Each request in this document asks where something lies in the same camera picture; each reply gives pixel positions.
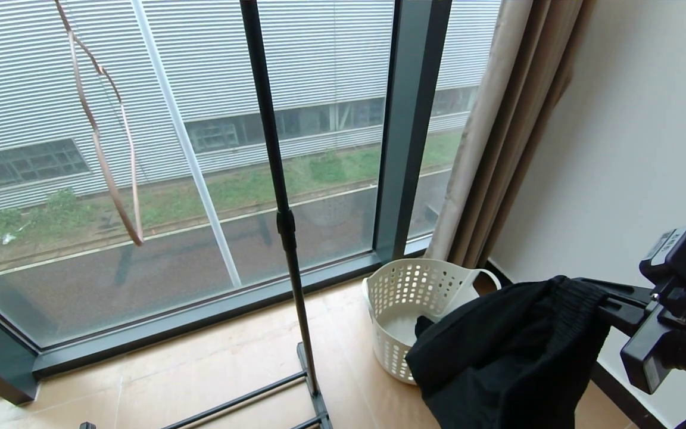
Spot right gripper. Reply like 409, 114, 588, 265
574, 276, 686, 395

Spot black shorts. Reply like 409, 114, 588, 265
406, 275, 612, 429

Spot white laundry basket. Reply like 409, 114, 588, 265
362, 258, 501, 386

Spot black clothes rack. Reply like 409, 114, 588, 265
79, 0, 333, 429

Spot pink clothes hanger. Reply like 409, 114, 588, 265
54, 0, 145, 247

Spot beige curtain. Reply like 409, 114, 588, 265
423, 0, 594, 270

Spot window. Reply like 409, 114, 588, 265
0, 0, 501, 406

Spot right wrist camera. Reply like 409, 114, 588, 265
639, 222, 686, 299

